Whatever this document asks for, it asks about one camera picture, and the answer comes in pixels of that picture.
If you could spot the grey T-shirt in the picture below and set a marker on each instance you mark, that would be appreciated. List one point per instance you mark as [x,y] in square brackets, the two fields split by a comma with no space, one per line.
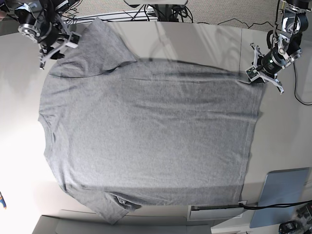
[122,133]

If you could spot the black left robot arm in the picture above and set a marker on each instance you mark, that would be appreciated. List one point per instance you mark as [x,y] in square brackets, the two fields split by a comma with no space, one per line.
[286,42]

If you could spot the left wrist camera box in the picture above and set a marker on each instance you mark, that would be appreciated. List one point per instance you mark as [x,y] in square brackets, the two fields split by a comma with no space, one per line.
[252,73]

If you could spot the white central stand base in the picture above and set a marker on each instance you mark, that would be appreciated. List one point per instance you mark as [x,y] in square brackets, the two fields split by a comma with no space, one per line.
[159,2]

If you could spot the black device bottom right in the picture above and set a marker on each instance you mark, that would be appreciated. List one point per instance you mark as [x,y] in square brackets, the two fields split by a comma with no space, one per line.
[290,227]

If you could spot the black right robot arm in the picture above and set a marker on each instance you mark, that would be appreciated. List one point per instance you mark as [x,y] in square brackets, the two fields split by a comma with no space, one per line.
[26,17]

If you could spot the blue-grey flat board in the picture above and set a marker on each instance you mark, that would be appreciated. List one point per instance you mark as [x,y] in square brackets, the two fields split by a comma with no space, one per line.
[280,187]

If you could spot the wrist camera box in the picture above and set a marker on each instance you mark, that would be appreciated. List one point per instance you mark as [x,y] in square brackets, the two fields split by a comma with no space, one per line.
[73,40]
[252,73]

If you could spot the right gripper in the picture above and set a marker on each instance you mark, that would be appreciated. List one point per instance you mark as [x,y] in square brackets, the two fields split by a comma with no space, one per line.
[53,36]

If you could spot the orange blue hand tool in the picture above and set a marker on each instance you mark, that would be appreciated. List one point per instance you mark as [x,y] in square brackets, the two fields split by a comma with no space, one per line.
[2,201]

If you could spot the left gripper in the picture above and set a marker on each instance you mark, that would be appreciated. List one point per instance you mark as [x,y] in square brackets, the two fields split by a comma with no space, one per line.
[268,66]

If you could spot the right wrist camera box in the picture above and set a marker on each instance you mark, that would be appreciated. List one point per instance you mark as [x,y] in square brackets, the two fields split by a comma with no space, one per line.
[73,40]

